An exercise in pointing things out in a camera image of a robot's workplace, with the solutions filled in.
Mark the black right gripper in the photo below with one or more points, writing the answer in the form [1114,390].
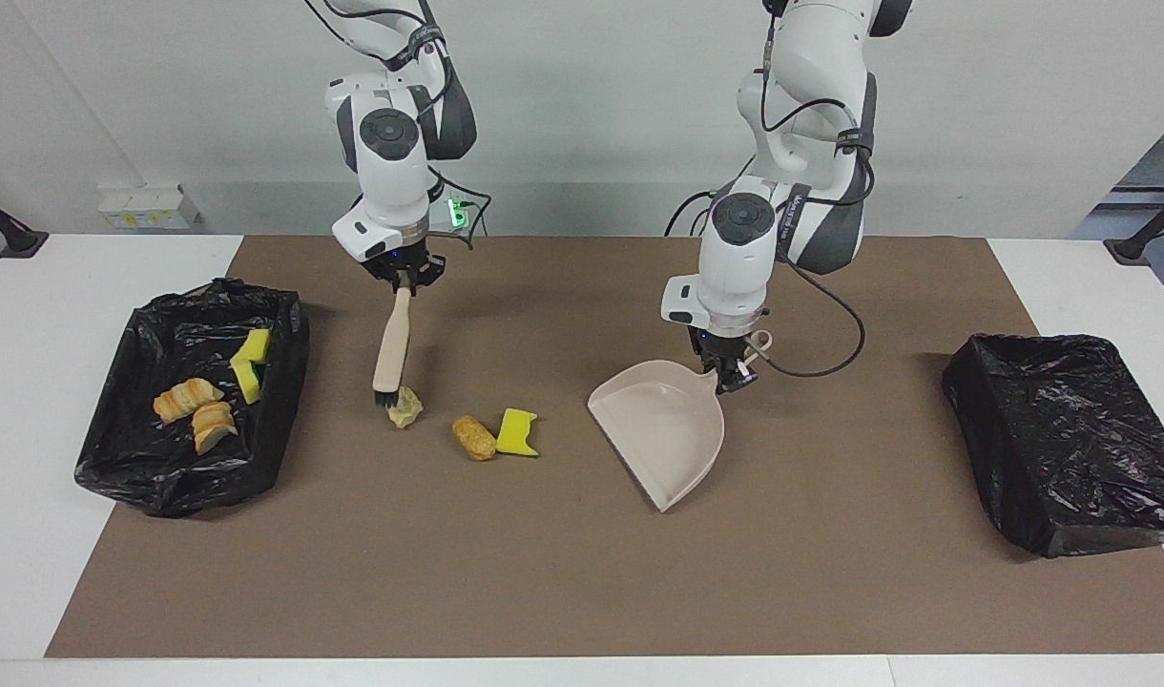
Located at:
[404,259]

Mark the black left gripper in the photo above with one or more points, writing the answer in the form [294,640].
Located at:
[720,343]

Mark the beige hand brush black bristles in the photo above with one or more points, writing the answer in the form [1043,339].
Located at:
[391,348]

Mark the beige plastic dustpan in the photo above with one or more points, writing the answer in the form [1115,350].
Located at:
[658,429]

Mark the pale bread chunk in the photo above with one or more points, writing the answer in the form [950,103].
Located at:
[407,410]

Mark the yellow sponge piece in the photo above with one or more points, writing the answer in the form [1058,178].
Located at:
[255,345]
[515,434]
[248,382]

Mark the brown bread roll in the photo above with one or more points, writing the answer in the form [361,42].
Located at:
[474,438]

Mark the striped croissant piece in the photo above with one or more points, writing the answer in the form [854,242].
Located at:
[213,426]

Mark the orange croissant piece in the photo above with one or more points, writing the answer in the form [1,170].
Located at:
[186,399]

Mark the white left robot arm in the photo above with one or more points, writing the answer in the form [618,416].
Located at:
[735,258]

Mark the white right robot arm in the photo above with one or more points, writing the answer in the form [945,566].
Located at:
[391,172]

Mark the black bag lined bin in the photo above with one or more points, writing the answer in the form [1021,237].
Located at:
[1069,448]
[134,477]

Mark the white power strip box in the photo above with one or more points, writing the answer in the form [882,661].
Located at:
[148,210]

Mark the brown table mat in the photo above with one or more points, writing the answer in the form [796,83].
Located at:
[544,592]

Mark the black stand foot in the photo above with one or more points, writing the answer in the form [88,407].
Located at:
[19,243]
[1131,250]

